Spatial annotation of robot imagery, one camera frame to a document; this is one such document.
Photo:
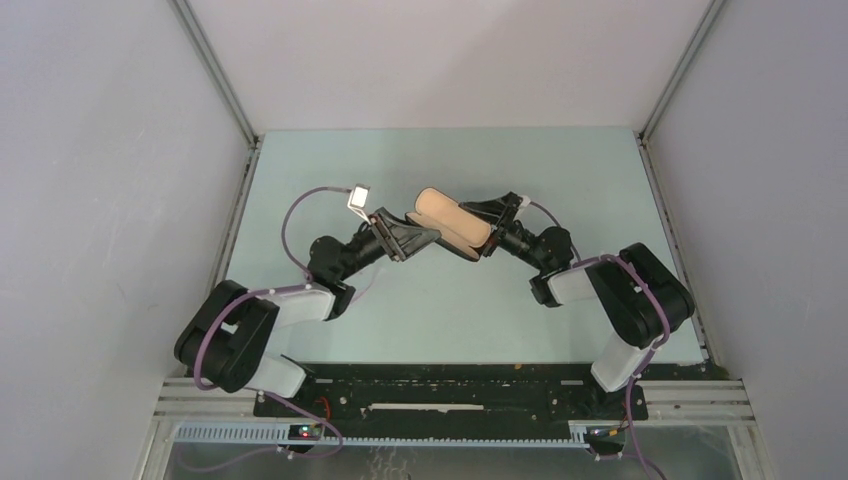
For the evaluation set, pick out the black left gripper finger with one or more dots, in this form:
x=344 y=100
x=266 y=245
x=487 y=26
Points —
x=391 y=221
x=413 y=240

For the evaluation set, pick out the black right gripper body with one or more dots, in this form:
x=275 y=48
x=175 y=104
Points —
x=500 y=236

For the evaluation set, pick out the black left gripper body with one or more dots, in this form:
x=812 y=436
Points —
x=384 y=235

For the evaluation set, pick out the black glasses case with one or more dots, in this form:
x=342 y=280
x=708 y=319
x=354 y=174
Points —
x=462 y=233

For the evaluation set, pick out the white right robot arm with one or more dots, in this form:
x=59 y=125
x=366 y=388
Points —
x=644 y=302

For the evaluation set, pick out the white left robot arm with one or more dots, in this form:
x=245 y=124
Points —
x=226 y=343

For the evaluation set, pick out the pink transparent sunglasses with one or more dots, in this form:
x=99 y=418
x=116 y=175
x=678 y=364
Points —
x=373 y=276

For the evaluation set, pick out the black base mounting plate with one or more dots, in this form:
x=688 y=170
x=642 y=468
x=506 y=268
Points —
x=466 y=402

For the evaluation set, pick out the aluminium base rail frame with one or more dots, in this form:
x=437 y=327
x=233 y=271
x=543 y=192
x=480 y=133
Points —
x=228 y=418

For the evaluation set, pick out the aluminium corner rail left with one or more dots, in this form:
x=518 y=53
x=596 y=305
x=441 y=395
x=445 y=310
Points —
x=187 y=16

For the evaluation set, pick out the aluminium corner rail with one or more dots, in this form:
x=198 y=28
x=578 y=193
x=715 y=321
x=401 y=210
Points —
x=686 y=61
x=187 y=16

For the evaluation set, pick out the aluminium corner rail right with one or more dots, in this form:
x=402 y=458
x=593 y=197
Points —
x=686 y=61

